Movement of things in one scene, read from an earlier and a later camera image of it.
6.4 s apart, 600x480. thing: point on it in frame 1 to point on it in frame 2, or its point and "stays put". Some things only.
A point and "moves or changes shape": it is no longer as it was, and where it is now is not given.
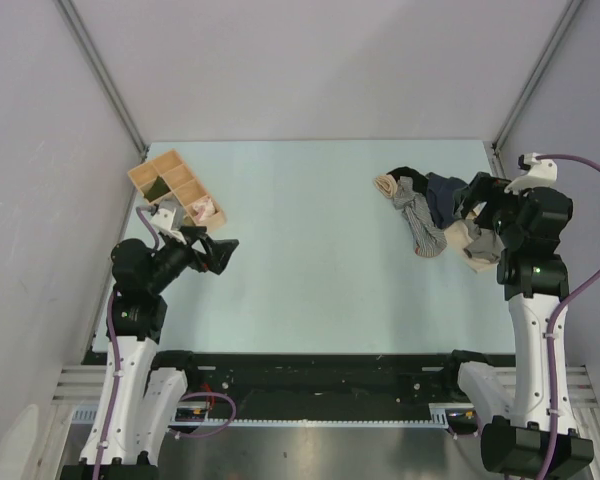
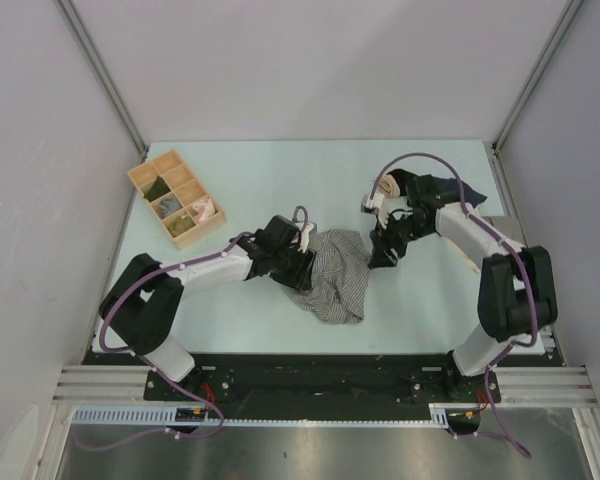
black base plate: (259, 380) stays put
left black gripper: (199, 261) to (300, 277)
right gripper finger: (465, 200) to (385, 252)
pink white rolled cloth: (204, 209) stays put
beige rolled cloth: (386, 184) stays put
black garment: (419, 181) stays put
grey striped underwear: (429, 238) moves or changes shape
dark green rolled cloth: (158, 189) stays put
